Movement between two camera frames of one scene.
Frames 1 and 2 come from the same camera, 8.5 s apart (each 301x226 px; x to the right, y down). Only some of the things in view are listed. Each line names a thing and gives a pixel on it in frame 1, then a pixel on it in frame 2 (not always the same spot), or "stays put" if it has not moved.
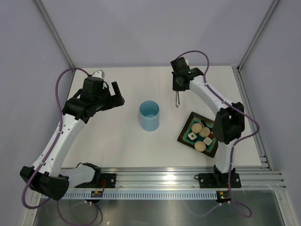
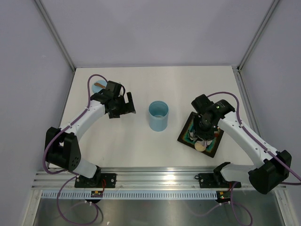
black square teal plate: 198,132 stays put
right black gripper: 175,87 -> 207,135
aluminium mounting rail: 184,179 stays put
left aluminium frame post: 56,34 stays put
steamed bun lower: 200,146 stays put
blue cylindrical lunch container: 149,115 -> 158,111
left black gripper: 114,100 -> 127,108
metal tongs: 177,101 -> 206,142
